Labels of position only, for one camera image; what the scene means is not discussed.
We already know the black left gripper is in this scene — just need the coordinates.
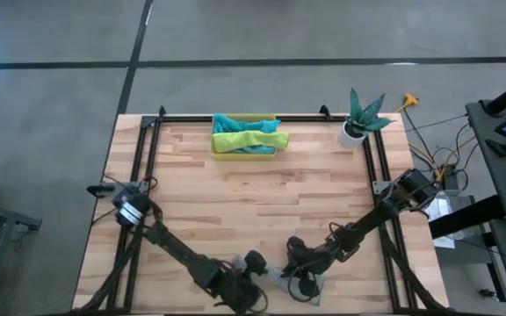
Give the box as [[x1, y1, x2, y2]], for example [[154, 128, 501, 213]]
[[211, 249, 274, 315]]

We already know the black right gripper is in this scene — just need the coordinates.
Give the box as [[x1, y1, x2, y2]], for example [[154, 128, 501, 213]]
[[280, 235, 338, 298]]

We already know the yellow translucent plastic basket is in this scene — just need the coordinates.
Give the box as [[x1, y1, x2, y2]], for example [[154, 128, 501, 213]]
[[210, 112, 278, 162]]

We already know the blue microfiber towel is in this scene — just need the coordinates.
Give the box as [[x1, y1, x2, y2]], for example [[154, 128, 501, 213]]
[[234, 145, 277, 155]]

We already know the lime green microfiber towel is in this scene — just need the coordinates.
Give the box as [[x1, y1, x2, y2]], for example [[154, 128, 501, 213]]
[[211, 129, 291, 154]]

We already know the teal microfiber towel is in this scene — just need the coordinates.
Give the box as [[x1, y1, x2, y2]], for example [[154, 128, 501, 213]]
[[212, 113, 282, 134]]

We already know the snake plant in white pot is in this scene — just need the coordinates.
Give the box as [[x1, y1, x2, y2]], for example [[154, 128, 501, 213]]
[[336, 86, 397, 150]]

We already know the black power strip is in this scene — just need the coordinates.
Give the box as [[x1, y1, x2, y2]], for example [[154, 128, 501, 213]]
[[437, 163, 470, 190]]

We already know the black equipment desk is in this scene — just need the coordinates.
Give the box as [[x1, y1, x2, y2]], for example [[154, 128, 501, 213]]
[[428, 72, 506, 316]]

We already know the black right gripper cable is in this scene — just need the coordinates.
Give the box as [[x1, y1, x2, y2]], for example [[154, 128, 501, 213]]
[[286, 266, 325, 305]]

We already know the yellow cable plug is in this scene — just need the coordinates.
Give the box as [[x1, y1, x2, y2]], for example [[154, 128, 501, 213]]
[[394, 92, 421, 113]]

